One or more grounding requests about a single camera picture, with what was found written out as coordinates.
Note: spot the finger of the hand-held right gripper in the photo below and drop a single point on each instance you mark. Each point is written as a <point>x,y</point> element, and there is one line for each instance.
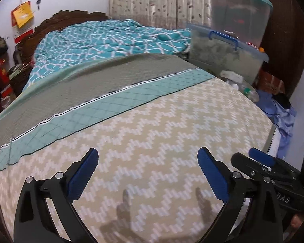
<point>245,164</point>
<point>262,157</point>

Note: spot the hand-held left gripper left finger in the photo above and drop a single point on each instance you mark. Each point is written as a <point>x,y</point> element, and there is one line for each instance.
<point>83,174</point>

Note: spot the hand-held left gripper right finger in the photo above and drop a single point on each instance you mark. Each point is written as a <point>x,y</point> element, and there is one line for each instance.
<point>212,174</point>

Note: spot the beige round waste bin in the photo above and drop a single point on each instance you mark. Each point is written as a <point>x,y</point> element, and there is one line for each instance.
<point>255,97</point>

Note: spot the clear bottle green cap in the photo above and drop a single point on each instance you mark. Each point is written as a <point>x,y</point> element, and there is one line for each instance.
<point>247,91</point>

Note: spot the person's right hand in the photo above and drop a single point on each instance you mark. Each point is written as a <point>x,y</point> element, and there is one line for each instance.
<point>297,224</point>

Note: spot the light blue cloth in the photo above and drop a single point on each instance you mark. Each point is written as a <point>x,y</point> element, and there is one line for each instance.
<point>283,124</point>

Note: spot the black cloth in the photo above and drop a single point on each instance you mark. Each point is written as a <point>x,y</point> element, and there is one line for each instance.
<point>281,101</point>

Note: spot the grey teal beige bed mat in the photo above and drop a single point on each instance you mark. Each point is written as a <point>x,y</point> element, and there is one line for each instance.
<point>141,131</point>

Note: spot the orange printed box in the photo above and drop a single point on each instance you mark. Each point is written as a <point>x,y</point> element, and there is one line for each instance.
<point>271,81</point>

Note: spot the red snack packet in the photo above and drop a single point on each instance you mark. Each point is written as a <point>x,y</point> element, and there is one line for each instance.
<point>252,45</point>

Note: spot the dark woven basket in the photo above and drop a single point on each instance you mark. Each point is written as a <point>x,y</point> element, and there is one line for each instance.
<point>19,78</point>

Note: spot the dark wooden wardrobe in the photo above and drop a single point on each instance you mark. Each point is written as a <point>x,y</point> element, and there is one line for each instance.
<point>288,43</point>

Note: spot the red cardboard box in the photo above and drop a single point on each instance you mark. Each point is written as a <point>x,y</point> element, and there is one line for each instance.
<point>1,73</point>

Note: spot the teal white patterned quilt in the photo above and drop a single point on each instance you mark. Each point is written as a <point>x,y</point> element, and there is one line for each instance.
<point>103,40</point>

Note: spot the large clear storage box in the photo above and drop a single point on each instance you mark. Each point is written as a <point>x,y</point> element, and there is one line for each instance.
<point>238,15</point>

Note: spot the carved dark wooden headboard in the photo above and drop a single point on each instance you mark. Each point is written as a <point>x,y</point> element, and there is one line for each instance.
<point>65,17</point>

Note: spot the hanging keys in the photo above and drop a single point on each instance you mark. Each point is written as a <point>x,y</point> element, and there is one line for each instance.
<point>38,3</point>

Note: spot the beige spotted curtain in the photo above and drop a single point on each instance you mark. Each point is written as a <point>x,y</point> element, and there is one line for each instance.
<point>154,2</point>

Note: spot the red yellow wall calendar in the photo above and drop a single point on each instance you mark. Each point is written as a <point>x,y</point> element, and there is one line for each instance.
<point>22,15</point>

